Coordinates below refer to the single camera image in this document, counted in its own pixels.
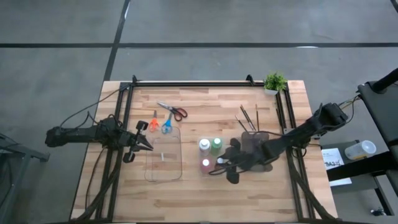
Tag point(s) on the green paint bottle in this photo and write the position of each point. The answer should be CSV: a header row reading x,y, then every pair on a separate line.
x,y
216,143

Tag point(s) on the black cart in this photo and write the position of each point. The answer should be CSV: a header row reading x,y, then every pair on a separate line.
x,y
379,109

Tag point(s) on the grey metal stand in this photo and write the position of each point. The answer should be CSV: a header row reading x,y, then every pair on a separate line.
x,y
18,155

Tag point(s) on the tall pink paint bottle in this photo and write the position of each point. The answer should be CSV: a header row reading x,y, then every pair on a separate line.
x,y
206,164

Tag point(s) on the thin dark paint brush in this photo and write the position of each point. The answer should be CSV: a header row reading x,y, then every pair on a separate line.
x,y
249,118
246,117
257,117
241,123

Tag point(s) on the black aluminium rig frame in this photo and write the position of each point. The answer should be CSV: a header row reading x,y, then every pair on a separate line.
x,y
199,84

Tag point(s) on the large clear plastic bin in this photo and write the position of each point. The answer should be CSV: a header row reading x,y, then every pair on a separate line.
x,y
163,155

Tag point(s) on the white paper sheet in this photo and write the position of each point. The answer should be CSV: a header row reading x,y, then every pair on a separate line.
x,y
335,165

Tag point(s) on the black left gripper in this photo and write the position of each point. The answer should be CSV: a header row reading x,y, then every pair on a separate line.
x,y
132,141

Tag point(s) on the red and black scissors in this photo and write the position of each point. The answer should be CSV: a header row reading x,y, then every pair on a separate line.
x,y
177,111

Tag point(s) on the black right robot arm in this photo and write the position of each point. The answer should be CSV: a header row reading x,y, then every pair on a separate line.
x,y
304,130

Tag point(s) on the clear plastic jar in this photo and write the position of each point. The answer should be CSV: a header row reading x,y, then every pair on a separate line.
x,y
360,150

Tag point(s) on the white paint bottle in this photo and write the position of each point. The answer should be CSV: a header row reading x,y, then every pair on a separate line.
x,y
204,145

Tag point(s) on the black side table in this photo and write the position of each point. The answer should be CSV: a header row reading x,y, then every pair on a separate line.
x,y
357,169

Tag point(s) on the green plant in white pot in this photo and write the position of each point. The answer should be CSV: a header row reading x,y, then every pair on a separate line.
x,y
274,82

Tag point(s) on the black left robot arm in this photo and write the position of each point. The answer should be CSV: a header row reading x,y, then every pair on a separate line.
x,y
77,135

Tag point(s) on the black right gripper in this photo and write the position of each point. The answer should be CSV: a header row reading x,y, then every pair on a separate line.
x,y
245,157

